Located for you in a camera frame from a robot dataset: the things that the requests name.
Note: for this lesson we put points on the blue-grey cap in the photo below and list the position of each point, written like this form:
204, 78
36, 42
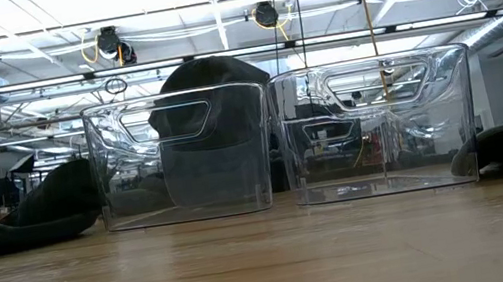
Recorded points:
210, 74

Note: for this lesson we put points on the clear plastic bin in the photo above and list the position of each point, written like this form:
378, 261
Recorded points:
101, 134
452, 129

